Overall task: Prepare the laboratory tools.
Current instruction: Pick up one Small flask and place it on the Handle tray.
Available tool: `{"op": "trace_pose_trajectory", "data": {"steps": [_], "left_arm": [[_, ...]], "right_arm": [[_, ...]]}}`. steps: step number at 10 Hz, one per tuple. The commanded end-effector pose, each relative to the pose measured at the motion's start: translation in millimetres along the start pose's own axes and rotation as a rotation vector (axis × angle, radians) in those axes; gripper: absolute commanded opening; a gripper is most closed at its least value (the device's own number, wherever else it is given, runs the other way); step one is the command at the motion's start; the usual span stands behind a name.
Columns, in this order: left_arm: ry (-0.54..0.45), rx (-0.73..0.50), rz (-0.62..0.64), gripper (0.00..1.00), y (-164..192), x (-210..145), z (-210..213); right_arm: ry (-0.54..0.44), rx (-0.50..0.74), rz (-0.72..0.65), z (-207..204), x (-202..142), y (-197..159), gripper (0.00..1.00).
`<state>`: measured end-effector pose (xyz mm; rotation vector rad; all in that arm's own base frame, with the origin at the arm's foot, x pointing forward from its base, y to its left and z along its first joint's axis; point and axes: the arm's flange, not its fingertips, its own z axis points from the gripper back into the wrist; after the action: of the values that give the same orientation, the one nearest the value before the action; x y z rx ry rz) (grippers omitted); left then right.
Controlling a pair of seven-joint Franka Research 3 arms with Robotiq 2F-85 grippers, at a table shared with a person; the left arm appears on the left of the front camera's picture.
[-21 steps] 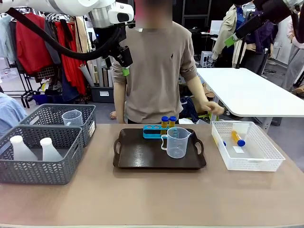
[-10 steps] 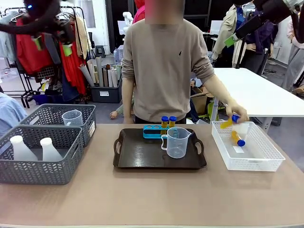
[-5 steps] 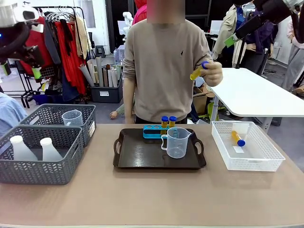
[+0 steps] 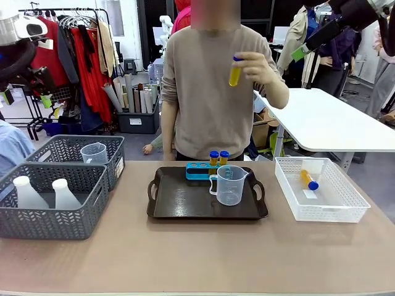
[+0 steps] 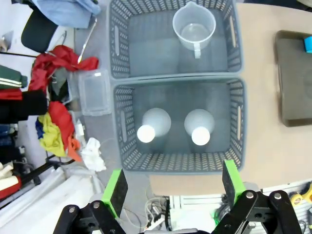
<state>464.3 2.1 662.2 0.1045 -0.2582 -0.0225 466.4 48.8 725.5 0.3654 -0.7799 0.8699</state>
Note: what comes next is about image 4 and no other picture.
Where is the large grey plastic basket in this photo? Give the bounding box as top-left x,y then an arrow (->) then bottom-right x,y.
0,162 -> 109,241

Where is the black stool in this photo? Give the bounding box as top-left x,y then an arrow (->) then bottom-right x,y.
123,57 -> 137,75

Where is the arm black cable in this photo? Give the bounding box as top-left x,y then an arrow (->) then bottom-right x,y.
0,39 -> 38,83
378,14 -> 395,58

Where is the cream paper roll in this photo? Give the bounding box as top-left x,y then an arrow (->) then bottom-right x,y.
112,76 -> 130,109

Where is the dark brown serving tray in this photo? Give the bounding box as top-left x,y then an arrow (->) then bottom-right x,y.
147,166 -> 269,220

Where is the white monitor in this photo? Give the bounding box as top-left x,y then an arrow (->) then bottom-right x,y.
273,26 -> 291,46

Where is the doll with green sleeve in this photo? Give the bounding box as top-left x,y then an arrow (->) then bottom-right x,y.
142,134 -> 164,155

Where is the person in beige sweater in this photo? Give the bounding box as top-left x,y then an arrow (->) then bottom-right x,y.
160,24 -> 286,161

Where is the white plastic bottle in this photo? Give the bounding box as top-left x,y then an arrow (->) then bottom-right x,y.
12,175 -> 50,210
51,178 -> 83,210

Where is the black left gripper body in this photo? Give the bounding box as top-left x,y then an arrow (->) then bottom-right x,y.
9,66 -> 40,90

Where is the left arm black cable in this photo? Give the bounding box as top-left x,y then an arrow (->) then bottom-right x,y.
0,39 -> 38,83

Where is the dark storage bin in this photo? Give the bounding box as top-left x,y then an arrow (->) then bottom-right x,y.
116,95 -> 160,134

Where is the person's right forearm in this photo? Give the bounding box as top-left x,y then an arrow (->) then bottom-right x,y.
160,100 -> 177,161

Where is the cardboard box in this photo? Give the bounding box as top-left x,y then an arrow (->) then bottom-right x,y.
252,112 -> 278,149

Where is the white plastic basket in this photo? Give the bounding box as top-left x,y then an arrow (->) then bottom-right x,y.
274,156 -> 372,223

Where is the dark grey garment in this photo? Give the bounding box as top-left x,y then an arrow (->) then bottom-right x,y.
57,23 -> 80,84

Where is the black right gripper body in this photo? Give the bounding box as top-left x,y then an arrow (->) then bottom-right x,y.
328,0 -> 376,30

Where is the black metal clothes rack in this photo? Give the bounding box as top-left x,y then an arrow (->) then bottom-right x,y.
18,7 -> 114,141

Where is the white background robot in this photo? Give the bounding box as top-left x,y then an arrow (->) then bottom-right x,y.
159,14 -> 174,58

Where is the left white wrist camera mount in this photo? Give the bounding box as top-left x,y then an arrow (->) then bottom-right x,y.
15,14 -> 49,41

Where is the mannequin in beige coat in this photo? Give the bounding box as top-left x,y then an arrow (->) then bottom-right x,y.
275,4 -> 323,89

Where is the blue test tube rack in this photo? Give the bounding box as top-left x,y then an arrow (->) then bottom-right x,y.
185,162 -> 223,181

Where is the person in light blue shirt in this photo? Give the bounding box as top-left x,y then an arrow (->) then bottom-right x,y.
0,119 -> 37,179

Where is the small grey plastic basket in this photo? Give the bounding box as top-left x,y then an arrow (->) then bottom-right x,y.
25,134 -> 126,192

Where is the red jacket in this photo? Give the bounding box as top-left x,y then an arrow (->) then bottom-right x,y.
30,17 -> 69,90

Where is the white table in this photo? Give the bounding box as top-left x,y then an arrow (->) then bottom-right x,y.
252,88 -> 395,153

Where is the long red dress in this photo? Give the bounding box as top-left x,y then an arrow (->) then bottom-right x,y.
70,27 -> 112,123

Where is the beige garment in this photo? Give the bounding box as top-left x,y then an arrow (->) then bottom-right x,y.
96,20 -> 120,78

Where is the white card stand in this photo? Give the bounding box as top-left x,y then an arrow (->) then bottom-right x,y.
301,159 -> 325,181

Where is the person's left forearm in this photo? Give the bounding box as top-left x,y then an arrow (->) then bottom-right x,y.
253,72 -> 290,110

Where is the green chair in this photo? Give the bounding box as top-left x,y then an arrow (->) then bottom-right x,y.
270,132 -> 293,158

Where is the person in red hoodie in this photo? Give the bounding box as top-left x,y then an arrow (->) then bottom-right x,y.
171,0 -> 192,35

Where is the clear plastic measuring cup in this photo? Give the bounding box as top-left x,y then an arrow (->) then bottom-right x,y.
80,142 -> 109,164
209,165 -> 250,207

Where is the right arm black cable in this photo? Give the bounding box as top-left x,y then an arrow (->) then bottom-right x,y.
378,14 -> 395,58

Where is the person's left hand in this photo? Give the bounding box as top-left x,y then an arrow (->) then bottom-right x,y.
238,51 -> 275,84

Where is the black scarf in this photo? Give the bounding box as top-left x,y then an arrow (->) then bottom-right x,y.
77,24 -> 96,72

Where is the tall grey paper roll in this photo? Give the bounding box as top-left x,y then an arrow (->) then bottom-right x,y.
124,73 -> 136,113

